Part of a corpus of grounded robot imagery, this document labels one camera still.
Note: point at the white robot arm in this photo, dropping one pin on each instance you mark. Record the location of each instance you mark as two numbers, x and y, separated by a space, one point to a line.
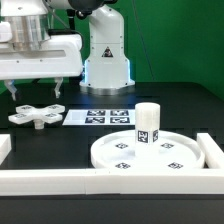
30 49

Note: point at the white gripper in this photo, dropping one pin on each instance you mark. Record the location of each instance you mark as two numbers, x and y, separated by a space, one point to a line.
58 57

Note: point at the white round table top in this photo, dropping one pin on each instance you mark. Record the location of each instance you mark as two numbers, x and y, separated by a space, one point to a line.
171 151

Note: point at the white cross-shaped table base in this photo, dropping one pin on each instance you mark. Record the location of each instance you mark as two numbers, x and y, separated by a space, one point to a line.
39 116

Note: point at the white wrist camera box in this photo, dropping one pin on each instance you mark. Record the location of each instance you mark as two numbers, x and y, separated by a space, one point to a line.
5 32

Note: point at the white U-shaped fence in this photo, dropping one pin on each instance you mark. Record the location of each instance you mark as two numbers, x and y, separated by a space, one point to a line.
102 181

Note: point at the white marker sheet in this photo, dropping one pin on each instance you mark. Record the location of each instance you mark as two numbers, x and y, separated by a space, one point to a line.
76 117

